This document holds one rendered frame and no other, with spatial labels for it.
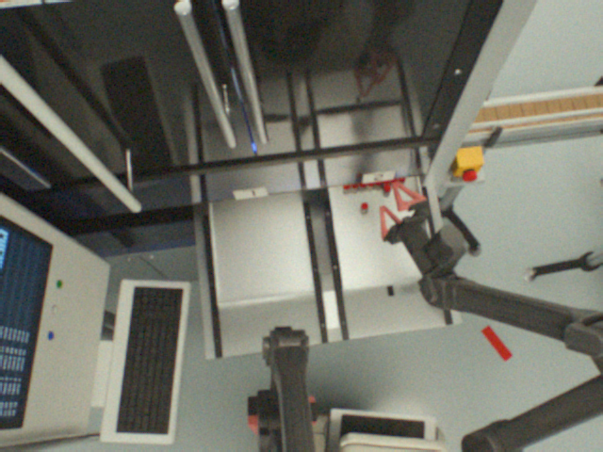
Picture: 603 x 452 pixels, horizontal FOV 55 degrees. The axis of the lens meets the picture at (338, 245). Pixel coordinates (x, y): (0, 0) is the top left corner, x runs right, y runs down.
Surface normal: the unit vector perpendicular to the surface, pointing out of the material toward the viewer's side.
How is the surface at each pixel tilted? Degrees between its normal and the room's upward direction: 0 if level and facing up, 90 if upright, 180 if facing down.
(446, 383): 0
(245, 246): 0
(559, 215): 0
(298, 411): 41
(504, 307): 61
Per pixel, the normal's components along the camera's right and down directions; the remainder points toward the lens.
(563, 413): -0.82, 0.18
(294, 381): 0.11, -0.82
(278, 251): 0.02, -0.25
